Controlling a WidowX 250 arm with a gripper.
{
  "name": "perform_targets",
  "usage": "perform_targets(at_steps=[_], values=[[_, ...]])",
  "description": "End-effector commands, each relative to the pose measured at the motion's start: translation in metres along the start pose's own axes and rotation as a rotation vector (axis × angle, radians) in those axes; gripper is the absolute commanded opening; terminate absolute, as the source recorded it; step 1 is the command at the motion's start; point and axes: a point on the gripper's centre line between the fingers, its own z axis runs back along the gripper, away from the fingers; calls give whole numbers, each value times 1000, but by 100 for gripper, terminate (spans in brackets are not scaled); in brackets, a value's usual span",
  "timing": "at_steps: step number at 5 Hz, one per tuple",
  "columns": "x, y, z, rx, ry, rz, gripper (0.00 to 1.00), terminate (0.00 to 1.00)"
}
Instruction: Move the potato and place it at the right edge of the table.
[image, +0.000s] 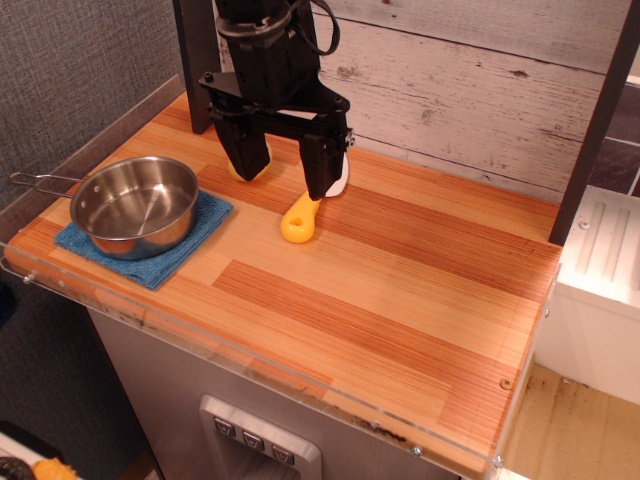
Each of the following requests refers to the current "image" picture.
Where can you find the dark right support post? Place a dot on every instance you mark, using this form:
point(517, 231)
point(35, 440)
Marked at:
point(613, 85)

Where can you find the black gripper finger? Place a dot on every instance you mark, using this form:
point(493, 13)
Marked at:
point(243, 143)
point(323, 164)

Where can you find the dark support post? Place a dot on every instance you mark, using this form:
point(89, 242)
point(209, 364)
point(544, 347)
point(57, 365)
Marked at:
point(198, 43)
point(613, 85)

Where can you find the yellow toy potato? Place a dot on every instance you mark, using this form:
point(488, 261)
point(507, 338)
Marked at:
point(260, 170)

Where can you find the yellow black object bottom left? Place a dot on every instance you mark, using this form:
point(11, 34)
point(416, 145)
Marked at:
point(13, 468)

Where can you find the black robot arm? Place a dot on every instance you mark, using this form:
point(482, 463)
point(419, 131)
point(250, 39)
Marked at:
point(260, 12)

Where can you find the clear acrylic table edge guard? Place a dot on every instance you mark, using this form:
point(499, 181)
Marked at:
point(424, 351)

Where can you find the yellow handled white toy knife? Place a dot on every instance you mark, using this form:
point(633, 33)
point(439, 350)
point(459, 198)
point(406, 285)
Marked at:
point(299, 222)

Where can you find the blue folded cloth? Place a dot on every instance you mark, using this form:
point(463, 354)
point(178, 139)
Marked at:
point(152, 272)

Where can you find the white toy sink unit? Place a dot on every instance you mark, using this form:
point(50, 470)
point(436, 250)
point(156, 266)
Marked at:
point(590, 329)

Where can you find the stainless steel pot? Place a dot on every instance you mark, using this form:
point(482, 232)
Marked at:
point(133, 209)

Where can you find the dark left support post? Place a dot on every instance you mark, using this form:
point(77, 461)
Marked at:
point(198, 43)

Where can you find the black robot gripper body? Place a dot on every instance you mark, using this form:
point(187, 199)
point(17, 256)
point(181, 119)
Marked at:
point(274, 87)

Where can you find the grey dispenser panel with buttons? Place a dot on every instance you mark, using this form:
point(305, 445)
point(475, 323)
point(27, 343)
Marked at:
point(244, 446)

